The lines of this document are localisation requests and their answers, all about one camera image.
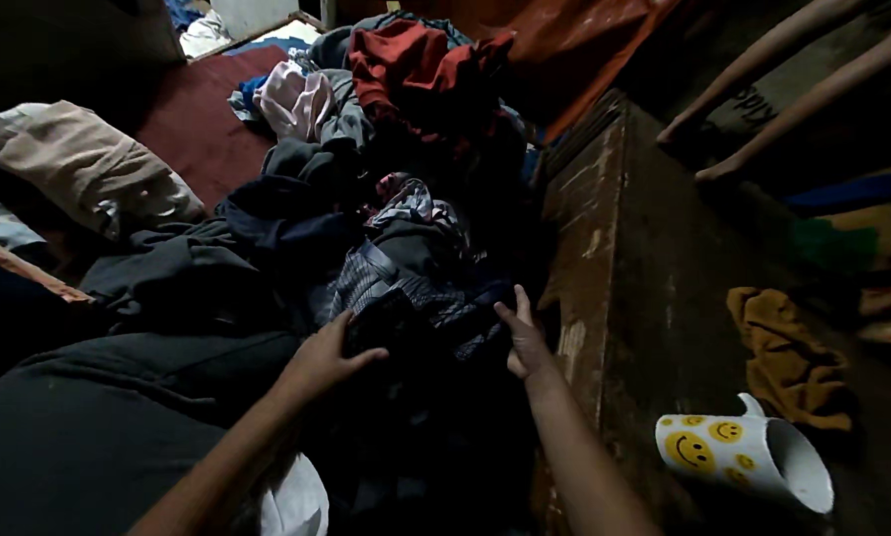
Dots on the person's right hand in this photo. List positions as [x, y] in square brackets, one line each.
[532, 351]

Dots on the person's left hand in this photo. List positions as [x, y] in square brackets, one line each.
[321, 365]

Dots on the person's left fingers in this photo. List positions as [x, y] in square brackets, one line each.
[339, 325]

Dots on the person's left thumb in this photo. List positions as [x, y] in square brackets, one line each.
[365, 359]

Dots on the person's right fingers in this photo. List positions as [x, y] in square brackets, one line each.
[521, 313]

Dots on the black garment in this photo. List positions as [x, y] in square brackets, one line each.
[387, 320]

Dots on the person's right forearm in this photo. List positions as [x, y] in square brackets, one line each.
[583, 461]

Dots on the person's left forearm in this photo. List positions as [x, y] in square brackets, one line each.
[229, 461]

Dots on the pile of mixed clothes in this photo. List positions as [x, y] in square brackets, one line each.
[415, 238]

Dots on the brown wooden bench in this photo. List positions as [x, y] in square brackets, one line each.
[654, 298]

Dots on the white cloth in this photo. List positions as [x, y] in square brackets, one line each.
[296, 499]

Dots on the dark red mat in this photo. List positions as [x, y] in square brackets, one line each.
[199, 123]

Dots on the white mug with smileys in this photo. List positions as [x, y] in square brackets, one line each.
[735, 450]

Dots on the person's legs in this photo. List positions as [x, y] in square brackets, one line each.
[103, 432]

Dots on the orange tarpaulin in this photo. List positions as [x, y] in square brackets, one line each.
[564, 52]

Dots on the mustard brown cloth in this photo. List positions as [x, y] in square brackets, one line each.
[791, 365]

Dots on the beige wrinkled pillow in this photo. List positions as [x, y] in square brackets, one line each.
[80, 160]

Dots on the green cloth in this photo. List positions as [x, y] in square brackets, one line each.
[832, 244]

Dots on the crumpled white fabric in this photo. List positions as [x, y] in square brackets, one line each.
[205, 36]

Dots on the orange edged strip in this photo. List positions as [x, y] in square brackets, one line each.
[24, 266]

